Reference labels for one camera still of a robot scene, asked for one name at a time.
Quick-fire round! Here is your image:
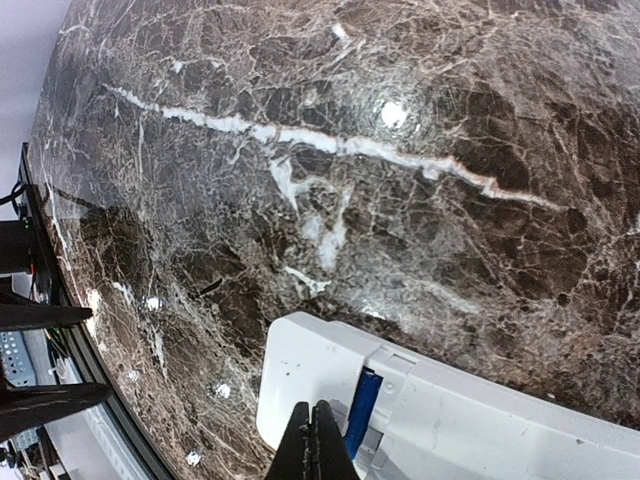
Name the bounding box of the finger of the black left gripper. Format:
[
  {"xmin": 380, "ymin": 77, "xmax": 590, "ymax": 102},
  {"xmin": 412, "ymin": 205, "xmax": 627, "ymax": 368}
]
[
  {"xmin": 1, "ymin": 383, "xmax": 111, "ymax": 442},
  {"xmin": 0, "ymin": 291, "xmax": 93, "ymax": 331}
]

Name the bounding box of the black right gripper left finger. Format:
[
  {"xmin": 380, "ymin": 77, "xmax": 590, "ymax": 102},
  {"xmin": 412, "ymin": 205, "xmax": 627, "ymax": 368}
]
[{"xmin": 267, "ymin": 402, "xmax": 316, "ymax": 480}]

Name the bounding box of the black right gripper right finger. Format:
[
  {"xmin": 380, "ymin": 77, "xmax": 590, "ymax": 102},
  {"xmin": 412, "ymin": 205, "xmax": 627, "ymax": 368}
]
[{"xmin": 313, "ymin": 400, "xmax": 359, "ymax": 480}]

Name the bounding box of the blue battery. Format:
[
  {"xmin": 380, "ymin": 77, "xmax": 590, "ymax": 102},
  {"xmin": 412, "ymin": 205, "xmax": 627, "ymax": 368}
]
[{"xmin": 343, "ymin": 367, "xmax": 383, "ymax": 460}]

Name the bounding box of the white remote control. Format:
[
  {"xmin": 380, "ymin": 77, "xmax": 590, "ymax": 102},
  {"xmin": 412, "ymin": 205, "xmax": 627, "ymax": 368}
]
[{"xmin": 354, "ymin": 346, "xmax": 639, "ymax": 479}]

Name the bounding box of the white battery cover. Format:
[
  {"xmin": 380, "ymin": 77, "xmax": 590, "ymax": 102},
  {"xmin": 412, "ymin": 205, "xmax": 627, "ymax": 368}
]
[{"xmin": 256, "ymin": 312, "xmax": 419, "ymax": 448}]

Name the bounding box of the white slotted cable duct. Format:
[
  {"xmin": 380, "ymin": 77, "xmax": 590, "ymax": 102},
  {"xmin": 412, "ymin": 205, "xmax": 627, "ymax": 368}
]
[{"xmin": 45, "ymin": 406, "xmax": 150, "ymax": 480}]

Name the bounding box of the black front rail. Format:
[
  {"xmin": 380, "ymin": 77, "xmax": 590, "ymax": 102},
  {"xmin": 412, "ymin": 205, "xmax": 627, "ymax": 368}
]
[{"xmin": 18, "ymin": 143, "xmax": 176, "ymax": 479}]

